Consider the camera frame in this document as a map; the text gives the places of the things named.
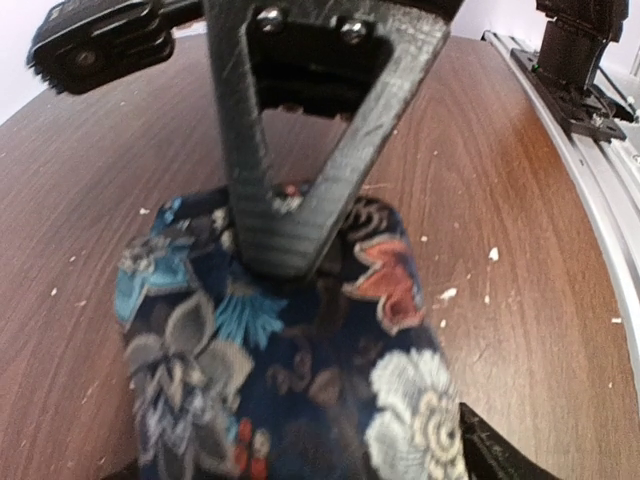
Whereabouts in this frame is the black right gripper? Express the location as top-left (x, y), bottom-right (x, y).
top-left (203, 1), bottom-right (462, 278)

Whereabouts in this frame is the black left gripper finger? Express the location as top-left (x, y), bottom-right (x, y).
top-left (460, 402), bottom-right (555, 480)

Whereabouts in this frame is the navy floral patterned tie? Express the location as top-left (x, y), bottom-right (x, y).
top-left (115, 188), bottom-right (468, 479)

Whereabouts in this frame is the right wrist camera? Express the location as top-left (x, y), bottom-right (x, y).
top-left (26, 0), bottom-right (203, 95)

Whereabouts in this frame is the aluminium front rail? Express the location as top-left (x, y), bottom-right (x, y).
top-left (482, 30), bottom-right (639, 377)

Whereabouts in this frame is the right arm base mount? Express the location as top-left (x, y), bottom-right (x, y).
top-left (510, 0), bottom-right (635, 142)

